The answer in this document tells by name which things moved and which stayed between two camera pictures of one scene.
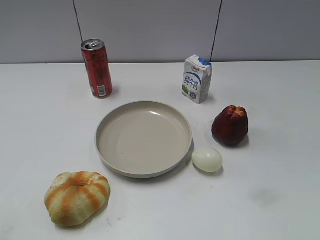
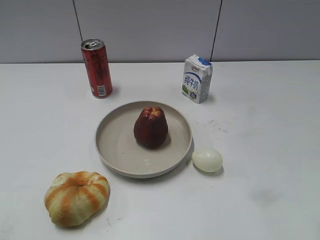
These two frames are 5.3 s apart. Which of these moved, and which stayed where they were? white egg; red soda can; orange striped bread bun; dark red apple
Moved: dark red apple
Stayed: white egg; red soda can; orange striped bread bun
